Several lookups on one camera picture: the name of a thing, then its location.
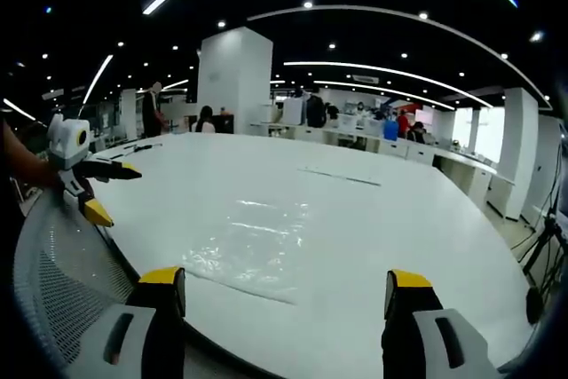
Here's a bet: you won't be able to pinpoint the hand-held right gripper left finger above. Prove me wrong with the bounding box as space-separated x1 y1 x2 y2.
66 265 188 379

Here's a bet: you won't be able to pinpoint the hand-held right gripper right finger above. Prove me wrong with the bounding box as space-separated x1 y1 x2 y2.
380 268 502 379

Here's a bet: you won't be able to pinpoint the clear food packaging bag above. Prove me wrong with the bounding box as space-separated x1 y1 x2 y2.
180 198 312 305

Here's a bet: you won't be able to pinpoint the dark tools on table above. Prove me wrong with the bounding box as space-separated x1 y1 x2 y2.
95 142 164 162

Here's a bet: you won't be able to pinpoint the grey mesh chair back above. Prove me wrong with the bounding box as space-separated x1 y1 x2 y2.
12 190 146 379

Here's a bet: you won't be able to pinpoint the black monitor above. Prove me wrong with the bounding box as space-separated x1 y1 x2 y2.
211 114 235 135

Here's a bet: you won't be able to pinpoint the white square pillar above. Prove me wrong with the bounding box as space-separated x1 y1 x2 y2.
495 87 540 222
196 26 274 136

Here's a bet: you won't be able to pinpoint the black tripod stand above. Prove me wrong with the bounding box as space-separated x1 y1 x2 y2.
521 128 568 328

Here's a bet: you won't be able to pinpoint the white counter desk row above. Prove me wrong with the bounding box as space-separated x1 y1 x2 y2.
248 120 518 221

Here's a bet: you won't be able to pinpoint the thin flat strip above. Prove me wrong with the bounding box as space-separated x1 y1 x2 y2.
296 167 383 188

